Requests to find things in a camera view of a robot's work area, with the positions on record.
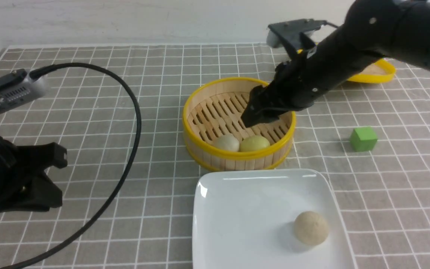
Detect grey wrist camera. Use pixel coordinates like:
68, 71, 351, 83
266, 19, 327, 50
0, 69, 51, 114

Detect white square plate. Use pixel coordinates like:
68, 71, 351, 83
192, 168, 357, 269

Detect yellow steamed bun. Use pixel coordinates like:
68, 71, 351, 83
239, 135, 270, 152

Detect green cube block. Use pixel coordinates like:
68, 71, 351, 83
350, 126, 378, 152

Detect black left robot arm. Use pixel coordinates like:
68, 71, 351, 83
0, 136, 67, 213

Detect grey checked tablecloth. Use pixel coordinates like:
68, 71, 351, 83
0, 44, 430, 269

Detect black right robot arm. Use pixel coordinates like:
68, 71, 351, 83
241, 0, 430, 127

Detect yellow rimmed steamer lid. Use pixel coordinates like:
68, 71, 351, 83
298, 49, 396, 84

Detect yellow rimmed bamboo steamer basket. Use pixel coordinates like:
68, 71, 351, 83
181, 77, 297, 171

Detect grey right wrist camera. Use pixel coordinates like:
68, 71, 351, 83
266, 19, 327, 50

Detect white steamed bun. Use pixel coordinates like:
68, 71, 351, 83
212, 133, 240, 152

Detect black camera cable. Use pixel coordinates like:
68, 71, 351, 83
0, 63, 143, 269

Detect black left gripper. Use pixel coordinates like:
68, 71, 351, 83
0, 136, 68, 213

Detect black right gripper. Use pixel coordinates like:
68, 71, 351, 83
241, 56, 335, 128

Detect beige steamed bun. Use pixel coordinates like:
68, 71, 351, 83
293, 211, 330, 247

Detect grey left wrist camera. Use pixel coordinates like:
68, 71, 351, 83
0, 69, 51, 114

